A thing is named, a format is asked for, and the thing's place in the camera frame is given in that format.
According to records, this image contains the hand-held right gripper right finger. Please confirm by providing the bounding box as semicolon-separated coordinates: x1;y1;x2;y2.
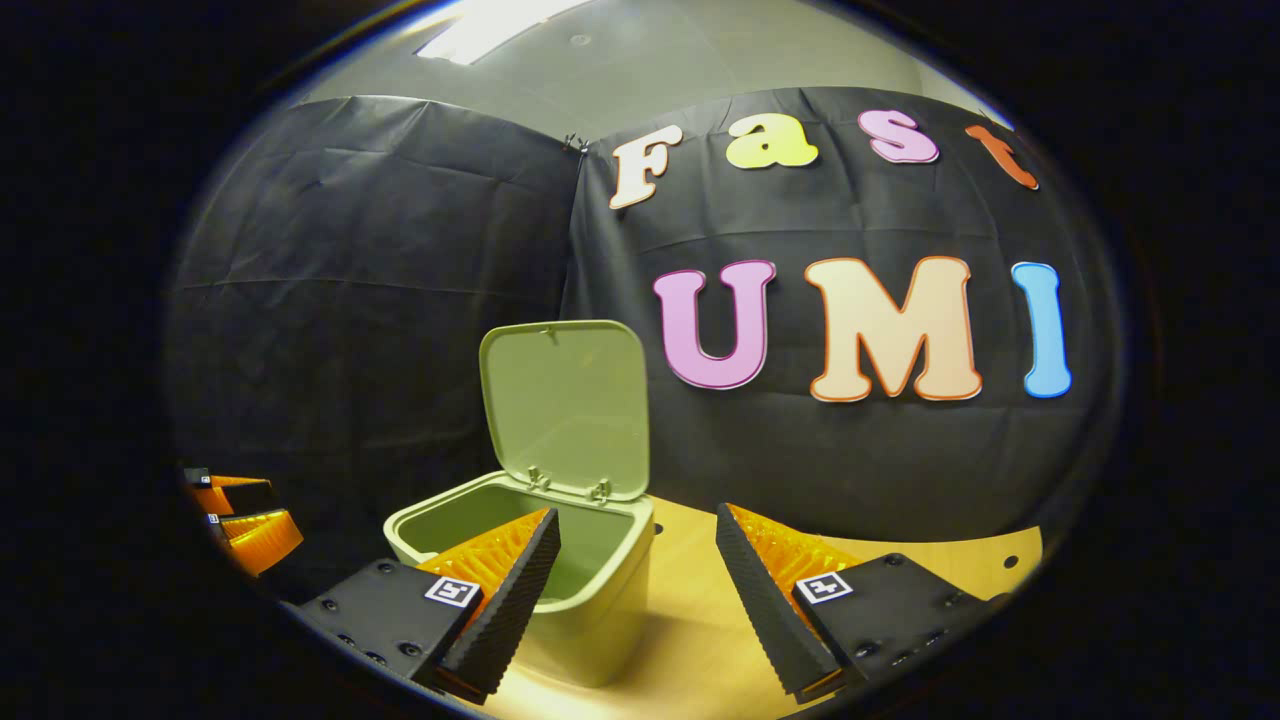
715;503;1001;699

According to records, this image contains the black backdrop cloth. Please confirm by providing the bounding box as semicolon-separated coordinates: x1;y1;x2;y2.
165;85;1126;601

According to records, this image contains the wooden desktop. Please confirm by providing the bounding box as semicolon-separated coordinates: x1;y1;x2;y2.
480;495;1046;720

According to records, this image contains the green desktop garbage bin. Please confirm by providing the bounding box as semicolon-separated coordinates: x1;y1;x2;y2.
383;320;657;689

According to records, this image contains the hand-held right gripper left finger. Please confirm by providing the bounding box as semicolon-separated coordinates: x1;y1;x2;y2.
300;505;563;701

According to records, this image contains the ceiling light panel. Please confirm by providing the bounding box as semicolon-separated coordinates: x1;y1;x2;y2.
415;0;591;66

